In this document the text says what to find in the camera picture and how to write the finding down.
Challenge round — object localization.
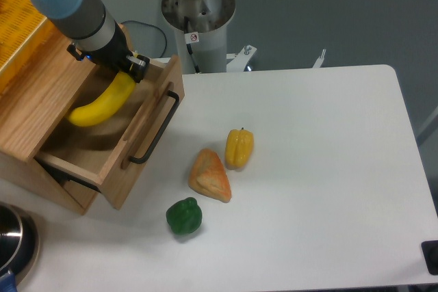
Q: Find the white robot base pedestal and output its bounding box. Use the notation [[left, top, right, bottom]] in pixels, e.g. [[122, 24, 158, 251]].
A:
[[162, 0, 235, 74]]

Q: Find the white table mounting bracket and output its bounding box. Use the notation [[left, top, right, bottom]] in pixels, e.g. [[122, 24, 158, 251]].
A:
[[227, 44, 257, 72]]

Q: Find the yellow toy bell pepper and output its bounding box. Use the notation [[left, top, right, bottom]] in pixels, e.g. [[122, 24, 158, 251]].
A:
[[224, 128, 255, 169]]

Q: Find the green toy bell pepper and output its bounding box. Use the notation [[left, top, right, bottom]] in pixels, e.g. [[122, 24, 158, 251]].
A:
[[166, 197, 203, 235]]

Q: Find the orange toy bread wedge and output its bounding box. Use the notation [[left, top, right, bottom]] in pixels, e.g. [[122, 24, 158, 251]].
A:
[[188, 148, 232, 203]]

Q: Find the black drawer handle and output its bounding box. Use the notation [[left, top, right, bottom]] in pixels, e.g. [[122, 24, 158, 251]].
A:
[[128, 90, 180, 165]]

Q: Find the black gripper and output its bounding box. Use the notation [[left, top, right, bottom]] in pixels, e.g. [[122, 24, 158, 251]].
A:
[[66, 25, 150, 83]]

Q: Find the black floor cable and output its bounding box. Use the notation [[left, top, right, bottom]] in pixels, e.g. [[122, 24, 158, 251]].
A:
[[120, 19, 168, 57]]

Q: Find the yellow plastic basket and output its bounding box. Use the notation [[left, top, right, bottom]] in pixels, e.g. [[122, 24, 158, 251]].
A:
[[1, 0, 54, 90]]

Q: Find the open wooden top drawer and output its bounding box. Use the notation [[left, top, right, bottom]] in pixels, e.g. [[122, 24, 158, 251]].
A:
[[36, 55, 184, 213]]

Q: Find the black device at table edge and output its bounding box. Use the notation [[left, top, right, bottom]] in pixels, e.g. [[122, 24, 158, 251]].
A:
[[421, 240, 438, 276]]

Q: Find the wooden drawer cabinet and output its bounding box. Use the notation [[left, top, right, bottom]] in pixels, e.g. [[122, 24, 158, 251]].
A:
[[1, 29, 112, 214]]

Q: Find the yellow toy banana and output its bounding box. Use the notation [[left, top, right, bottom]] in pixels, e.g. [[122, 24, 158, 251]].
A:
[[66, 71, 136, 127]]

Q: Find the blue object at corner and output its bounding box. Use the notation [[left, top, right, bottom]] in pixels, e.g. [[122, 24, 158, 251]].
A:
[[0, 270, 18, 292]]

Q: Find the steel pot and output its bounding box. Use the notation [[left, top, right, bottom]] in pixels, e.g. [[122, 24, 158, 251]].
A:
[[1, 202, 40, 286]]

